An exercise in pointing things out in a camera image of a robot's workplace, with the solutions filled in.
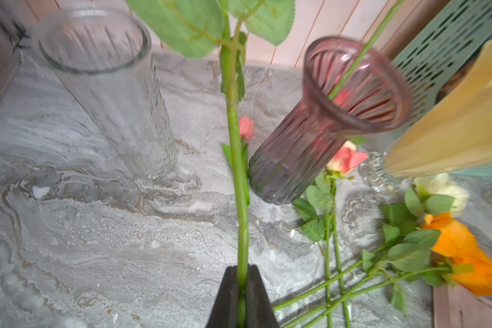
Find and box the pink case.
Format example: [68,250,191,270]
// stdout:
[433,284,492,328]

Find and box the cream rose right group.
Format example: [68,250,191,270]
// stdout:
[413,173,470,217]

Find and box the green file organizer box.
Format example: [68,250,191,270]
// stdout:
[391,0,492,179]

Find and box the yellow ruffled vase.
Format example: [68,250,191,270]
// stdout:
[358,40,492,194]

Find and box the pink rose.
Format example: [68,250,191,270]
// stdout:
[293,141,368,324]
[328,0,405,101]
[239,116,254,141]

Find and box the purple ribbed glass vase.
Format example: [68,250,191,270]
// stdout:
[248,36,413,205]

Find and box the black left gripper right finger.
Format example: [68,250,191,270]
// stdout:
[245,265,280,328]

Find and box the orange rose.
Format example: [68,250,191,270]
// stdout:
[274,213,480,311]
[284,248,492,327]
[128,1,295,327]

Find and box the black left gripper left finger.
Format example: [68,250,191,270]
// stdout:
[206,266,239,328]

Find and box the clear glass cylinder vase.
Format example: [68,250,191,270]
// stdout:
[31,5,176,179]

